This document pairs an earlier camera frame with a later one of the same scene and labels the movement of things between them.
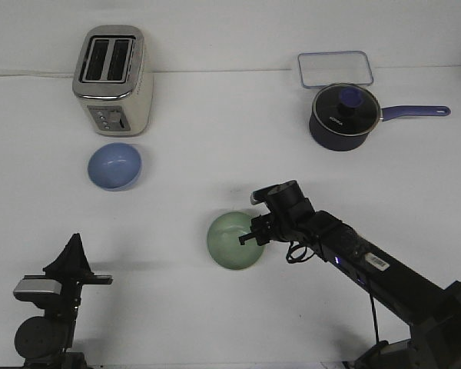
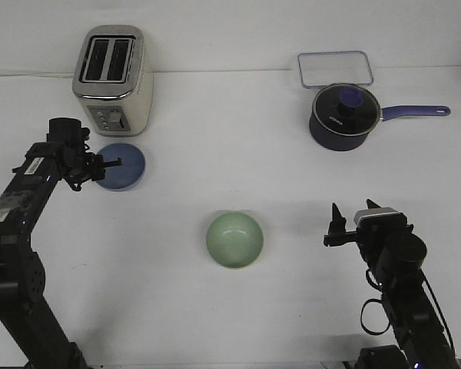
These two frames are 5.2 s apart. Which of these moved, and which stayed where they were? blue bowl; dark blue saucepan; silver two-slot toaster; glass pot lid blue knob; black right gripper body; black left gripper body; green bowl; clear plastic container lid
Moved: black left gripper body; black right gripper body
Stayed: clear plastic container lid; silver two-slot toaster; blue bowl; dark blue saucepan; glass pot lid blue knob; green bowl
